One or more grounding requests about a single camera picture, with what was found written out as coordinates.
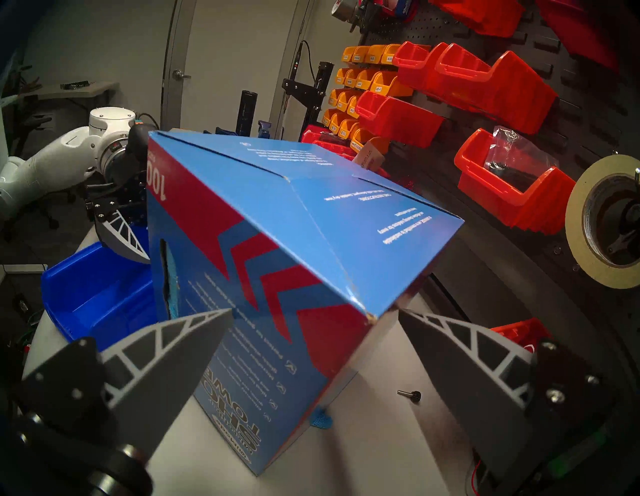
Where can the small black thumb screw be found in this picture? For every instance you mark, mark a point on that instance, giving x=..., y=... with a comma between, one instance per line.
x=411, y=396

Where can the black bar clamp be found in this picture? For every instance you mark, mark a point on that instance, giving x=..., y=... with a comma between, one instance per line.
x=369, y=15

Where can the red white hand tool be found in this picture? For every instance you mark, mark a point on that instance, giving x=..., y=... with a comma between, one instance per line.
x=397, y=5

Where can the grey duct tape roll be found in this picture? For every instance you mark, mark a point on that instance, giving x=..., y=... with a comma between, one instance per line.
x=344, y=10

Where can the blue bar clamp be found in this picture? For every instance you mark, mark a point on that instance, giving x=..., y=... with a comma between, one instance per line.
x=263, y=129

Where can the blue shop towel box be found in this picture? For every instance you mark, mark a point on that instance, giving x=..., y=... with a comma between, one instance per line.
x=300, y=225

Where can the small orange parts bin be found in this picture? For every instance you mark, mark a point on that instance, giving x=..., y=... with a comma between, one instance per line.
x=332, y=97
x=343, y=100
x=351, y=77
x=341, y=76
x=365, y=137
x=348, y=53
x=365, y=79
x=360, y=53
x=390, y=84
x=352, y=106
x=390, y=52
x=374, y=53
x=336, y=122
x=347, y=129
x=327, y=117

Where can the blue towel stack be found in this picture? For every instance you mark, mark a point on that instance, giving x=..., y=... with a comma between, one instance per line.
x=171, y=285

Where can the cream masking tape roll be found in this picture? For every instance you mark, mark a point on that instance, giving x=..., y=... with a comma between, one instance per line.
x=575, y=225

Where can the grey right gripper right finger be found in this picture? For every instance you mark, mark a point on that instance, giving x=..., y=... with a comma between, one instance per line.
x=475, y=390

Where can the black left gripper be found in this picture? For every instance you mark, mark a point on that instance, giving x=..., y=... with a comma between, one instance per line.
x=120, y=190

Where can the clear plastic parts bag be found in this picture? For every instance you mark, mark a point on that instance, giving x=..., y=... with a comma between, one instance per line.
x=520, y=150

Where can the grey background desk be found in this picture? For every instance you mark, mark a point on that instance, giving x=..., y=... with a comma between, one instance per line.
x=75, y=91

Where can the black metal stand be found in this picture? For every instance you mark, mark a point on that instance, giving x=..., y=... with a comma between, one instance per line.
x=324, y=75

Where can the blue plastic storage bin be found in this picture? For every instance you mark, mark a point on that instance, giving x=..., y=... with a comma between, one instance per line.
x=90, y=295

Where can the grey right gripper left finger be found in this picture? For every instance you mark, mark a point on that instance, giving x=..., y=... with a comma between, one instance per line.
x=165, y=375

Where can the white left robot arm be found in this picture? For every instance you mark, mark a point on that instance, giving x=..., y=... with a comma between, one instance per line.
x=55, y=155

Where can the white paper packet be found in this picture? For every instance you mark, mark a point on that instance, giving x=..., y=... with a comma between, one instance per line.
x=372, y=155

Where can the white door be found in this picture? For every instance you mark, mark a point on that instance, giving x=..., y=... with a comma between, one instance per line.
x=225, y=50

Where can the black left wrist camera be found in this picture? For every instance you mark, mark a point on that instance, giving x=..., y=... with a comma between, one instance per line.
x=139, y=142

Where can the black louvered wall panel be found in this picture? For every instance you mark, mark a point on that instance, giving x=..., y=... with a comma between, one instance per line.
x=590, y=120

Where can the small blue scrap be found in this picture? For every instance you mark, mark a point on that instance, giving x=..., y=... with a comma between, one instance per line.
x=320, y=418

